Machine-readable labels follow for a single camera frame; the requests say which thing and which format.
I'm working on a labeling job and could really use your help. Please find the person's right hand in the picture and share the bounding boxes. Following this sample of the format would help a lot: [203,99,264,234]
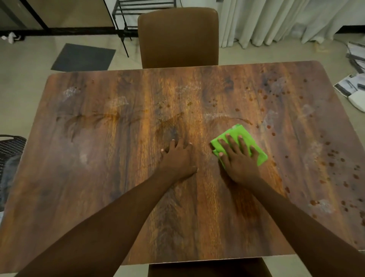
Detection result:
[209,134,262,186]

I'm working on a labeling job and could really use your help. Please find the person's left hand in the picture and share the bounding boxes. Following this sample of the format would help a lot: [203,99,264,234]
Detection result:
[159,138,198,183]

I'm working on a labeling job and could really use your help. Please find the green cleaning cloth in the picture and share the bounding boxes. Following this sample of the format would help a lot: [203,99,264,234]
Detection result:
[210,123,268,167]

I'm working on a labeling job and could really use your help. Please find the black plastic basket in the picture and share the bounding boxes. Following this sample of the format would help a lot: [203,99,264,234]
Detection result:
[0,134,28,213]

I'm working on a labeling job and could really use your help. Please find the person's left forearm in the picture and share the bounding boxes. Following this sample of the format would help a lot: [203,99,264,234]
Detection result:
[16,171,171,277]

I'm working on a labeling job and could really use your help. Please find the person's right forearm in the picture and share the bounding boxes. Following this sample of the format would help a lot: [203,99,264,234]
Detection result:
[246,175,365,277]

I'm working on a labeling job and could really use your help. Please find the wooden table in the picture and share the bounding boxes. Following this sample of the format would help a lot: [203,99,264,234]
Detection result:
[0,60,365,274]

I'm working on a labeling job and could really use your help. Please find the brown upholstered chair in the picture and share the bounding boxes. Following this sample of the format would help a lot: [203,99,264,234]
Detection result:
[137,7,219,70]
[147,256,273,277]

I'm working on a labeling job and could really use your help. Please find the black metal rack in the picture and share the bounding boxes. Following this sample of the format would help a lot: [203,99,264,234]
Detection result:
[111,0,183,58]

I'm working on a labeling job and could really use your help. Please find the scattered papers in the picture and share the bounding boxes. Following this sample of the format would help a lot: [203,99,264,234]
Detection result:
[333,41,365,99]

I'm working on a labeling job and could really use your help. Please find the white flat box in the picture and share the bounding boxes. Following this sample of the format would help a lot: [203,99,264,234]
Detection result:
[348,91,365,113]

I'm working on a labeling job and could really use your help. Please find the dark grey floor mat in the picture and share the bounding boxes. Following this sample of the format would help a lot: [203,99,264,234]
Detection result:
[51,43,117,72]

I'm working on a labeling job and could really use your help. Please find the white curtain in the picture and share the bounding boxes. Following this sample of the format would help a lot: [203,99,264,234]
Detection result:
[218,0,365,49]

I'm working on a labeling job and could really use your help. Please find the black framed glass door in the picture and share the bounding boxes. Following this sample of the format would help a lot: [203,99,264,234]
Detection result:
[0,0,114,36]

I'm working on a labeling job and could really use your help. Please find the white power plug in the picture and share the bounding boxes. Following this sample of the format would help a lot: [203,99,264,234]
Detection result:
[0,31,22,45]

